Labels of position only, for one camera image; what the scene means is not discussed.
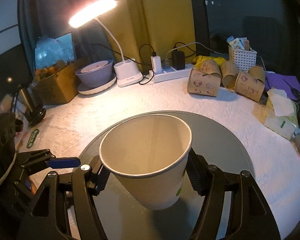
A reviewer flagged brown paper cup front left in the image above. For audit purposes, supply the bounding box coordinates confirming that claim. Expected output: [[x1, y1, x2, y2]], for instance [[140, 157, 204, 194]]
[[187, 68, 221, 97]]

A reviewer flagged plastic bag of oranges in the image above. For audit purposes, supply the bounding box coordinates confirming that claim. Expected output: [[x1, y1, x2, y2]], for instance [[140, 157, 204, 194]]
[[34, 36, 70, 76]]

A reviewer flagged white lace tablecloth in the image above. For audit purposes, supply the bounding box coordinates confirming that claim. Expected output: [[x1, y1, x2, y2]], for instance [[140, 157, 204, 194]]
[[13, 76, 300, 240]]

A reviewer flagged tissue pack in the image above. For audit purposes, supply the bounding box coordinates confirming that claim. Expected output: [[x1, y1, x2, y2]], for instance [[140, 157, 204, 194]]
[[264, 88, 298, 140]]

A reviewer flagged white plate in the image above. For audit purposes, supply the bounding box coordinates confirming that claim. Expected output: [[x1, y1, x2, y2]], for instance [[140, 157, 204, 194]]
[[77, 73, 117, 95]]

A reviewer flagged brown paper cup front right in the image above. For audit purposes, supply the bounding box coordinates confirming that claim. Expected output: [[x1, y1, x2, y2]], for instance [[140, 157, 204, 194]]
[[234, 70, 265, 102]]

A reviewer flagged grey curtain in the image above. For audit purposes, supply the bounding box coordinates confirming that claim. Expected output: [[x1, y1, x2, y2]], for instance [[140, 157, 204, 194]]
[[18, 0, 114, 69]]

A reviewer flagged yellow cloth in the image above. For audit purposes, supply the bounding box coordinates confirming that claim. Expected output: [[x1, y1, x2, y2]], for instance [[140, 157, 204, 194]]
[[192, 55, 226, 69]]

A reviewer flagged brown paper cup back left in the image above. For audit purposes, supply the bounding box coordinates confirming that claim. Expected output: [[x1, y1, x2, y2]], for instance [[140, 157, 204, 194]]
[[200, 60, 222, 78]]

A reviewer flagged black power adapter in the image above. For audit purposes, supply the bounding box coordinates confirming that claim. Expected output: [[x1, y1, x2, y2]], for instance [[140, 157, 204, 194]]
[[171, 50, 185, 70]]

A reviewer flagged cardboard box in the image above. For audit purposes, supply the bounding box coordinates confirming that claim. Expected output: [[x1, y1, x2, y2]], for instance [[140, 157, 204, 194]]
[[33, 57, 89, 105]]

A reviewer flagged white power strip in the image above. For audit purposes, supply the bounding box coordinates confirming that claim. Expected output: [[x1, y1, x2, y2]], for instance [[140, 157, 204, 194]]
[[146, 64, 194, 83]]

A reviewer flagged white plastic basket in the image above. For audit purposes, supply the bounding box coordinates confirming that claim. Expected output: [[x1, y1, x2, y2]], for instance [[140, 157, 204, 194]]
[[229, 47, 257, 72]]

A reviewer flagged brown paper cup back right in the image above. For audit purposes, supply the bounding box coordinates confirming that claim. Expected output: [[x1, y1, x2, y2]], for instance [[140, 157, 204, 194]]
[[248, 66, 266, 83]]

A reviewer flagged white paper cup green print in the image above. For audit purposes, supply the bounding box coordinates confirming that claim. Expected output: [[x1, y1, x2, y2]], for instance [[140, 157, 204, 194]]
[[99, 113, 193, 210]]

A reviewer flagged yellow curtain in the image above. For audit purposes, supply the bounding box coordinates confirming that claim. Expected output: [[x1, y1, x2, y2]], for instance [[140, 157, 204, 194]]
[[100, 0, 195, 71]]

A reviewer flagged purple bowl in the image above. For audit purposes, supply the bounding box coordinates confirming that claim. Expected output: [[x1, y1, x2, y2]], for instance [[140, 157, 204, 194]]
[[75, 60, 113, 88]]

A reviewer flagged brown paper cup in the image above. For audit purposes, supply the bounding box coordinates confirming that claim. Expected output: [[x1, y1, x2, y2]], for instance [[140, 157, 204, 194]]
[[200, 60, 222, 78], [248, 66, 266, 83], [234, 70, 265, 102], [221, 61, 239, 89], [187, 68, 221, 97]]

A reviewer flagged white usb charger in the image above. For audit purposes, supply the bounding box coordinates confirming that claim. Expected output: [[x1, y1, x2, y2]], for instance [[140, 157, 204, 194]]
[[151, 56, 162, 75]]

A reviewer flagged brown paper cup middle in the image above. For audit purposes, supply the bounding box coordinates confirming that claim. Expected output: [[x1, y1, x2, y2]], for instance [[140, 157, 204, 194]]
[[221, 61, 239, 89]]

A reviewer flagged white desk lamp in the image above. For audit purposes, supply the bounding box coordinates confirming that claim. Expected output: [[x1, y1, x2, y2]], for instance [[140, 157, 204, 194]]
[[67, 0, 144, 88]]

